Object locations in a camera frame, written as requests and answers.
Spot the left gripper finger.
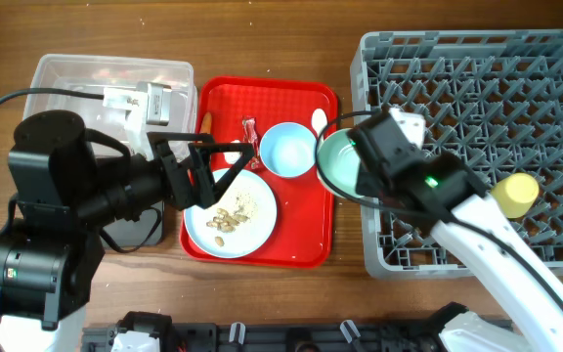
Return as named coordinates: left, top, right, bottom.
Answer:
left=189, top=142, right=254, bottom=154
left=212, top=154, right=254, bottom=202

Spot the green bowl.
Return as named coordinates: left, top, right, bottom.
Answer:
left=317, top=128, right=361, bottom=198

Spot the light blue bowl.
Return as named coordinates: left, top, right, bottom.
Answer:
left=259, top=122, right=316, bottom=178

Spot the yellow cup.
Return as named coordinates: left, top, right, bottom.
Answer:
left=491, top=173, right=540, bottom=219

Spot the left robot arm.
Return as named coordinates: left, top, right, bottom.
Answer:
left=0, top=110, right=254, bottom=351

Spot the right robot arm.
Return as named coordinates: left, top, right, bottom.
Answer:
left=347, top=111, right=563, bottom=351

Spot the grey dishwasher rack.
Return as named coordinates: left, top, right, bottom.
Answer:
left=350, top=29, right=563, bottom=276

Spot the orange carrot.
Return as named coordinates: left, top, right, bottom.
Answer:
left=199, top=112, right=212, bottom=134

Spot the white crumpled tissue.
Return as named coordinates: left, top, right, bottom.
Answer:
left=223, top=152, right=241, bottom=165

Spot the peanut pile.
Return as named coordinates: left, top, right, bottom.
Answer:
left=205, top=208, right=250, bottom=247

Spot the light blue plate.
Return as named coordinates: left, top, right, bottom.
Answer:
left=183, top=170, right=278, bottom=259

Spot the red serving tray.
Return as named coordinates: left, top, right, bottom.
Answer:
left=180, top=76, right=338, bottom=268

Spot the red snack wrapper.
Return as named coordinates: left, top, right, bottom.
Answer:
left=242, top=116, right=263, bottom=171

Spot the white plastic spoon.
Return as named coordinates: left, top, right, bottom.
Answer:
left=311, top=109, right=328, bottom=136

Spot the black plastic tray bin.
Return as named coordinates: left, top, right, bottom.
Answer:
left=104, top=201, right=164, bottom=247

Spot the clear plastic bin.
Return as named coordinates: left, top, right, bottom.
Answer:
left=23, top=54, right=197, bottom=146

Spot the right black cable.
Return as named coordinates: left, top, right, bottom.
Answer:
left=313, top=110, right=563, bottom=343

